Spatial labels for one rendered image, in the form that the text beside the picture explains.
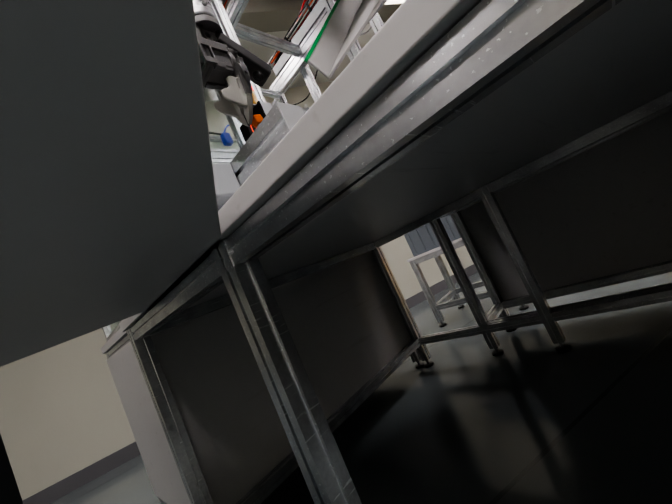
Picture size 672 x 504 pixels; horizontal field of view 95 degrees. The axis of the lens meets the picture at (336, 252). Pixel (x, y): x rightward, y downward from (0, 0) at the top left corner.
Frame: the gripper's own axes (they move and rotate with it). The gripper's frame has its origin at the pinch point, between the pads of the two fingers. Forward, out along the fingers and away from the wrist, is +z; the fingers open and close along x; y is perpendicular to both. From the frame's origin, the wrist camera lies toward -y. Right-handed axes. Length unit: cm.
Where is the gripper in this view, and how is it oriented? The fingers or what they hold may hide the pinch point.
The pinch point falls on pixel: (250, 119)
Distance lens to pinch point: 68.7
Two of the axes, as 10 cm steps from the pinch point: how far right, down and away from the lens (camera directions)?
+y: -6.5, 2.2, -7.3
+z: 4.0, 9.1, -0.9
